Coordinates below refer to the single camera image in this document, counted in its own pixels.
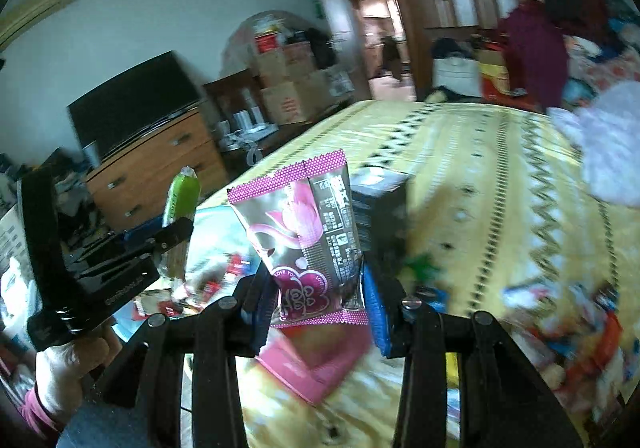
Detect black shaver product box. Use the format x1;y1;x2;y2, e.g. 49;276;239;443
350;166;410;261

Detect clear glass bowl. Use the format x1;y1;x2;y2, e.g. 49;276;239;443
114;206;260;342

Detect white tote bag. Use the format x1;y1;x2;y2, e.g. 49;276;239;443
432;56;482;98

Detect maroon hanging garment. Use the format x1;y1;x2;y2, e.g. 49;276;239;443
498;0;568;112

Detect green snack packet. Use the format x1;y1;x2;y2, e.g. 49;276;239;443
160;166;201;281

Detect stacked cardboard boxes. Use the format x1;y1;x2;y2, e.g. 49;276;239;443
255;28;355;126

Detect pink flat box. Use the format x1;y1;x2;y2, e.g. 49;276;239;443
257;323;372;406

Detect black television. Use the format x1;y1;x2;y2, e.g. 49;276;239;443
67;51;200;156

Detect person left hand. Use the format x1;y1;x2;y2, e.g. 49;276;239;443
36;317;122;424

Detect white air conditioner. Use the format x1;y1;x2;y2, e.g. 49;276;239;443
0;0;75;51

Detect white floral pillow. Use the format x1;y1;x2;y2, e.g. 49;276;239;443
547;80;640;207

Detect pink brown candy packet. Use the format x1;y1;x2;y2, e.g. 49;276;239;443
228;150;368;329

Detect yellow patterned bed sheet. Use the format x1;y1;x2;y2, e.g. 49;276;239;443
188;98;640;448

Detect wooden drawer chest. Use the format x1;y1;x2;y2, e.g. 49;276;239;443
86;108;229;231

